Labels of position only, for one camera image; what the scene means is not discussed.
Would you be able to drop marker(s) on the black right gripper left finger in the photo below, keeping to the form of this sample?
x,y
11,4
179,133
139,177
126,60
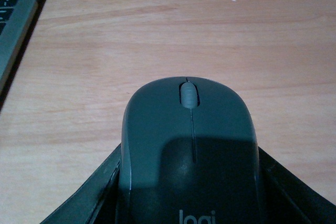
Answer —
x,y
96,199

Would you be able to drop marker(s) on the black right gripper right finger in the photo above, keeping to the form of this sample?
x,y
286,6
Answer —
x,y
290,200

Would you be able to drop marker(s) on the dark grey wireless mouse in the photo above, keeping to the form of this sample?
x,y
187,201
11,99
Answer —
x,y
189,155

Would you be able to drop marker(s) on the grey laptop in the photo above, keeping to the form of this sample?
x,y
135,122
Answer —
x,y
16,18

